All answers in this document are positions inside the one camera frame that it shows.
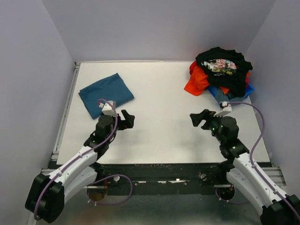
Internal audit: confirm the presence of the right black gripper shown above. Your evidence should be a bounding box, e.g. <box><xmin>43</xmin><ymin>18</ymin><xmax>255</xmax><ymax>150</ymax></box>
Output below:
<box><xmin>190</xmin><ymin>108</ymin><xmax>226</xmax><ymax>144</ymax></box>

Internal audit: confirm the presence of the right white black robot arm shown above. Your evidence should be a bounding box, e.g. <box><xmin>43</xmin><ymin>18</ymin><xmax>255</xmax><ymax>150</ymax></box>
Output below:
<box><xmin>190</xmin><ymin>109</ymin><xmax>300</xmax><ymax>225</ymax></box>

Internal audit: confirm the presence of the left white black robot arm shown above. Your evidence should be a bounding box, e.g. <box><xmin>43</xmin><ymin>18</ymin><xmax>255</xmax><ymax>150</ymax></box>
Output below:
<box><xmin>25</xmin><ymin>110</ymin><xmax>135</xmax><ymax>223</ymax></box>

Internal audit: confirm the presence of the grey blue t-shirt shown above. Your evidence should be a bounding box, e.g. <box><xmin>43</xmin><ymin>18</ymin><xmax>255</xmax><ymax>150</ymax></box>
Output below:
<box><xmin>214</xmin><ymin>90</ymin><xmax>247</xmax><ymax>103</ymax></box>

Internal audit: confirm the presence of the blue plastic bin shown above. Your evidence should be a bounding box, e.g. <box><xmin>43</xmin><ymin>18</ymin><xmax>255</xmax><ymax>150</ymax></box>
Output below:
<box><xmin>207</xmin><ymin>84</ymin><xmax>255</xmax><ymax>97</ymax></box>

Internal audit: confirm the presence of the orange t-shirt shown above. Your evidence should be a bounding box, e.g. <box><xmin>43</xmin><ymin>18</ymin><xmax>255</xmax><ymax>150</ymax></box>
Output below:
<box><xmin>183</xmin><ymin>61</ymin><xmax>251</xmax><ymax>96</ymax></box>

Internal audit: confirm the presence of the black floral t-shirt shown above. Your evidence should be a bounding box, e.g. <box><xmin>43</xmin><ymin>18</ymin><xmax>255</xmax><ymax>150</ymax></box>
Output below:
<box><xmin>195</xmin><ymin>47</ymin><xmax>253</xmax><ymax>97</ymax></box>

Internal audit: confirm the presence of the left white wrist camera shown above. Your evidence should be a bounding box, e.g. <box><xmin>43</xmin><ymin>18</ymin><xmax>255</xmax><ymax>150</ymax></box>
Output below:
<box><xmin>98</xmin><ymin>100</ymin><xmax>116</xmax><ymax>116</ymax></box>

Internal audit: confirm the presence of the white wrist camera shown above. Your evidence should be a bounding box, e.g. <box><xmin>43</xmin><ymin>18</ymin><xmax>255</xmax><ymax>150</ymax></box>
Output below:
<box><xmin>98</xmin><ymin>100</ymin><xmax>116</xmax><ymax>116</ymax></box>
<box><xmin>213</xmin><ymin>101</ymin><xmax>232</xmax><ymax>117</ymax></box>

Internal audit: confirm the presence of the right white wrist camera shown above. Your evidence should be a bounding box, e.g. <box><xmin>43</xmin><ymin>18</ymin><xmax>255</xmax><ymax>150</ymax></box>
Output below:
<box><xmin>213</xmin><ymin>101</ymin><xmax>232</xmax><ymax>117</ymax></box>

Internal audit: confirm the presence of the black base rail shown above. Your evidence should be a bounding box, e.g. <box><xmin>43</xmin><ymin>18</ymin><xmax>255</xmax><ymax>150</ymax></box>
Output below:
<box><xmin>90</xmin><ymin>161</ymin><xmax>234</xmax><ymax>196</ymax></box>

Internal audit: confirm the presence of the aluminium frame profile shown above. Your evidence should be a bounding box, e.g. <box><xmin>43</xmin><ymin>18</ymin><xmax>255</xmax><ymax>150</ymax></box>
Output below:
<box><xmin>25</xmin><ymin>61</ymin><xmax>82</xmax><ymax>225</ymax></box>

